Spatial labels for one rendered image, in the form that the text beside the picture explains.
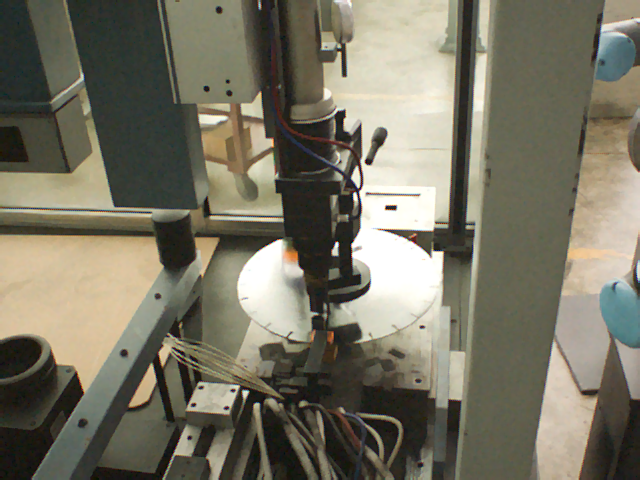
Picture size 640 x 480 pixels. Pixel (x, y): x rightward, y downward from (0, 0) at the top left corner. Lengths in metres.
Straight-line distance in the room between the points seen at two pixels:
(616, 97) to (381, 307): 3.47
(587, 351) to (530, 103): 2.24
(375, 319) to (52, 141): 0.52
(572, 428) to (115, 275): 1.41
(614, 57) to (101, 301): 1.09
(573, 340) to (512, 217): 2.24
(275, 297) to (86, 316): 0.52
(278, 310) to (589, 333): 1.67
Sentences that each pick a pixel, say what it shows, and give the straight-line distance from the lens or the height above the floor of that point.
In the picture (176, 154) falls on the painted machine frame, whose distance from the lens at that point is 0.80.
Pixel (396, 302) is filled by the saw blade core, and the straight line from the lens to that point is 1.09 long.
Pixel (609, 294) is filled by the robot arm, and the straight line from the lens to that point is 1.18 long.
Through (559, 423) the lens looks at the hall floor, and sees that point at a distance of 2.27.
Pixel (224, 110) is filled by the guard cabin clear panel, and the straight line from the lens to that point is 1.56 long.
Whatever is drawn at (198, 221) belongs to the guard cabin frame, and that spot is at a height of 0.78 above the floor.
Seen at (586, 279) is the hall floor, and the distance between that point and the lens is 2.89.
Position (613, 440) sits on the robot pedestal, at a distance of 1.46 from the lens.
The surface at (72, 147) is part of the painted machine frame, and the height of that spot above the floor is 1.26.
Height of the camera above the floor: 1.61
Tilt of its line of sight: 32 degrees down
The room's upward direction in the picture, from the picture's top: 4 degrees counter-clockwise
